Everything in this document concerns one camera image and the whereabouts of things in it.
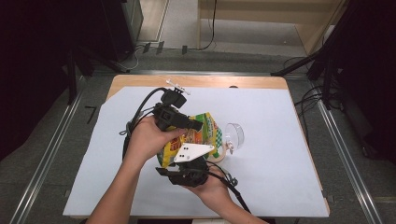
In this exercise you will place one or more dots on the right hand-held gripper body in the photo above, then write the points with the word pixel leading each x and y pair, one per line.
pixel 190 175

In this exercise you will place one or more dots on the black tape strip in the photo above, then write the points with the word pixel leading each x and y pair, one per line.
pixel 160 47
pixel 184 50
pixel 146 47

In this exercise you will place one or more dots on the black metal stand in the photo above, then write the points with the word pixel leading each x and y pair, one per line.
pixel 72 74

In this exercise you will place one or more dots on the white table cloth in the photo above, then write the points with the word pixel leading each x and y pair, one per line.
pixel 274 180

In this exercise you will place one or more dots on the yellow green refill pouch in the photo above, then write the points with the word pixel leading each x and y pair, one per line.
pixel 205 133

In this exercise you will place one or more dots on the person's left hand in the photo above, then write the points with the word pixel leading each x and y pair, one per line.
pixel 146 141

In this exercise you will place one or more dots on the black tripod stand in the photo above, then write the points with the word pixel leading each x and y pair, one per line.
pixel 327 53

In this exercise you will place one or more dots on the clear jar with pink lid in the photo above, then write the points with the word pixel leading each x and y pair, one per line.
pixel 235 135

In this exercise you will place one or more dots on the light wooden shelf unit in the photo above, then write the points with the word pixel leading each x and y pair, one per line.
pixel 311 28

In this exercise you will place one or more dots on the person's right hand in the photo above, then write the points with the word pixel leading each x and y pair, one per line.
pixel 214 191

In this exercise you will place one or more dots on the metal floor rail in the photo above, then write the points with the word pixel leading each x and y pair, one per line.
pixel 218 73
pixel 345 155
pixel 43 161

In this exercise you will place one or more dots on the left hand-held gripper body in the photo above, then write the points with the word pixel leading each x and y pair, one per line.
pixel 169 116

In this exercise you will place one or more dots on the dark curtain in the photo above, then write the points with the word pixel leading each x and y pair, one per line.
pixel 373 77
pixel 31 77

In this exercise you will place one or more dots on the black cabinet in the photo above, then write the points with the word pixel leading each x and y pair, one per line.
pixel 124 28

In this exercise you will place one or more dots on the wooden table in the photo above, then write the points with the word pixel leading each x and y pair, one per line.
pixel 218 81

